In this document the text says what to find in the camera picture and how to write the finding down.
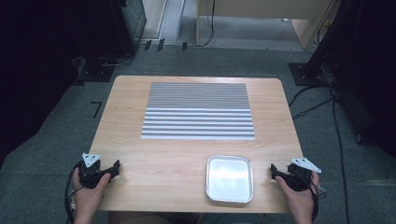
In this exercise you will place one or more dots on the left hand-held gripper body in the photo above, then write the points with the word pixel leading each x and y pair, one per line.
pixel 88 174

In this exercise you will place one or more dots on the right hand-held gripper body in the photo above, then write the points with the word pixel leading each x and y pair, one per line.
pixel 300 179

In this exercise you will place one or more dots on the silver metal tray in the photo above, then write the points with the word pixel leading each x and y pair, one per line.
pixel 229 179

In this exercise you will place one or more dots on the person's right hand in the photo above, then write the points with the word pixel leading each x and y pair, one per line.
pixel 299 200

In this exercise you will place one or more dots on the person's left hand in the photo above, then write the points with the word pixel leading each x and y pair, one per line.
pixel 88 197

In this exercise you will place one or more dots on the black stand base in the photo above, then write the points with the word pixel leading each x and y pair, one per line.
pixel 306 76
pixel 96 73

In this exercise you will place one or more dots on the grey white striped placemat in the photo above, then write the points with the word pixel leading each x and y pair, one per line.
pixel 198 112

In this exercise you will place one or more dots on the dark curtain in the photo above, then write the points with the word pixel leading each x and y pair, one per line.
pixel 367 62
pixel 31 62

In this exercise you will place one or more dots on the black tape strip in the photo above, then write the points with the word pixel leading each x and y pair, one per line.
pixel 160 44
pixel 184 46

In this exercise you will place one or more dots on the black equipment cabinet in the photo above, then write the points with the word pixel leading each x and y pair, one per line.
pixel 130 25

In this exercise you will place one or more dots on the light wooden desk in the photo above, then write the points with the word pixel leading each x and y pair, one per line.
pixel 264 7

